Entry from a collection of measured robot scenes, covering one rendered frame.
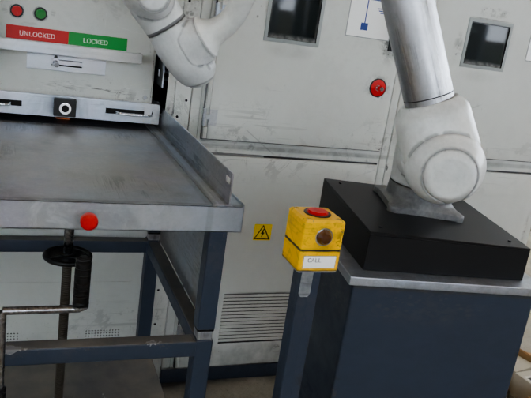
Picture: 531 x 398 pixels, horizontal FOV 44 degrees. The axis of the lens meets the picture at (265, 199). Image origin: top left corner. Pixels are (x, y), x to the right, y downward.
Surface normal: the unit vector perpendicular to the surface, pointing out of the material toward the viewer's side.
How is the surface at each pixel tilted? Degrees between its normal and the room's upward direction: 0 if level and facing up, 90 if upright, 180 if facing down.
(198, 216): 90
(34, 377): 0
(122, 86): 90
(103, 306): 90
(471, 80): 90
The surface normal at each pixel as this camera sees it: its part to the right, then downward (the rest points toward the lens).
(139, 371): 0.14, -0.95
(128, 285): 0.33, 0.31
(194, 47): 0.09, 0.41
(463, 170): -0.16, 0.40
